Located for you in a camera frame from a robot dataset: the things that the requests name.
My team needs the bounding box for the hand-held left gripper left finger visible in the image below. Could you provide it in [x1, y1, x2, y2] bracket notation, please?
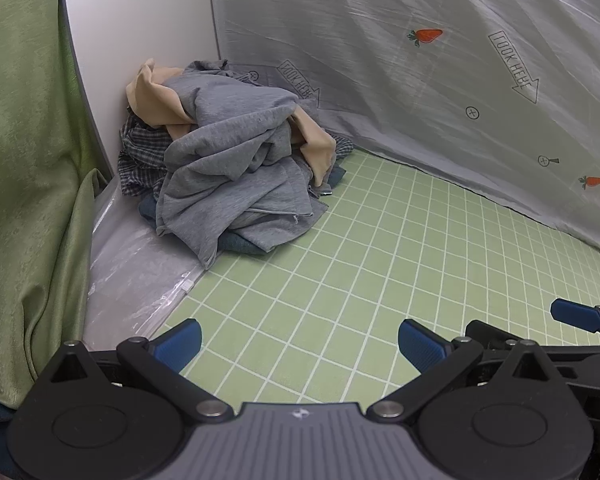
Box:
[37, 319, 234, 423]

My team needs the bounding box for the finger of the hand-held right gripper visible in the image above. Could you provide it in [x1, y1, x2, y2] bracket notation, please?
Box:
[551, 299, 600, 347]
[464, 320, 520, 350]

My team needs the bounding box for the dark teal garment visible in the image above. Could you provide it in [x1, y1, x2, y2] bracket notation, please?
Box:
[139, 135, 353, 256]

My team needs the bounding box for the plaid checked shirt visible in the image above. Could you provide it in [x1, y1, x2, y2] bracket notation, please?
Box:
[117, 115, 173, 198]

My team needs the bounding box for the grey carrot print sheet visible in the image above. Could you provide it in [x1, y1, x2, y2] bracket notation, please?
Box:
[205, 0, 600, 263]

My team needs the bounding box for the grey garment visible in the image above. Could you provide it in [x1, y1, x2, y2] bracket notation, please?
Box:
[155, 60, 338, 271]

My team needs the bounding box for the green grid bed sheet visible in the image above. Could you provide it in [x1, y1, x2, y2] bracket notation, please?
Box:
[145, 147, 600, 406]

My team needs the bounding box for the clear plastic bag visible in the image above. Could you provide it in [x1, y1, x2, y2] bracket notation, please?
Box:
[82, 175, 206, 351]

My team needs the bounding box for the beige garment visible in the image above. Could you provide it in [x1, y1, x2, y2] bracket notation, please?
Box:
[125, 58, 338, 188]

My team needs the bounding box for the green curtain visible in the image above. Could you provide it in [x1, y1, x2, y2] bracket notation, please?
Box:
[0, 0, 118, 411]

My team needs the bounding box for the white upright board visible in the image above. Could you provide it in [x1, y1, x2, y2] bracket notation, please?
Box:
[60, 0, 221, 186]

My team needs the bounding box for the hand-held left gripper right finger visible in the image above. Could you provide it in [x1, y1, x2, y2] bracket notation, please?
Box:
[367, 319, 583, 423]

